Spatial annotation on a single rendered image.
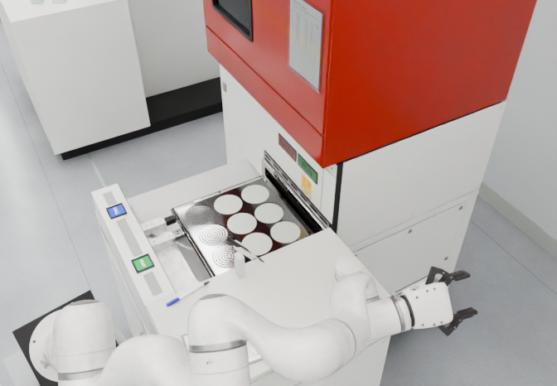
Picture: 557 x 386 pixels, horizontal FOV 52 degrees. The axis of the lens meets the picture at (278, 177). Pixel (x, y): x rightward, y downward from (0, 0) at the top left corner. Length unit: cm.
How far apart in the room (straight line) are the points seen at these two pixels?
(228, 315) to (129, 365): 25
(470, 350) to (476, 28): 157
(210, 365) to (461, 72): 119
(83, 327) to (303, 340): 50
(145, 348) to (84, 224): 230
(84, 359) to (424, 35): 115
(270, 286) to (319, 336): 70
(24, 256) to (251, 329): 245
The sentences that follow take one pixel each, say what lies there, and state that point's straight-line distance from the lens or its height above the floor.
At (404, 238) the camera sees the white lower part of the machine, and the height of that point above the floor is 73.
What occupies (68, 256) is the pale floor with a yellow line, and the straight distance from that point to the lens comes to 322.
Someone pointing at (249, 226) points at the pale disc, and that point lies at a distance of 192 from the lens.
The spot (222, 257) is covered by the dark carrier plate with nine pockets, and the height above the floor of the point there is 90.
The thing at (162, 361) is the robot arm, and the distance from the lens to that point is 108.
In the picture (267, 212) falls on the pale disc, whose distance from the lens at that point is 197.
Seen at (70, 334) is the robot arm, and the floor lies 128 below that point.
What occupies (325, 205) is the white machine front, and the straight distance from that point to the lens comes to 181.
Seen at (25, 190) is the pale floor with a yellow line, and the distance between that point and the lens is 371.
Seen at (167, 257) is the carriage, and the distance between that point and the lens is 189.
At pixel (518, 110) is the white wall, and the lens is 316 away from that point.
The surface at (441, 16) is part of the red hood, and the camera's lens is 163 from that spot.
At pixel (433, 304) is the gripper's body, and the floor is 121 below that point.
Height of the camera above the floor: 228
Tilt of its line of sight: 41 degrees down
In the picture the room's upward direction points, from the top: straight up
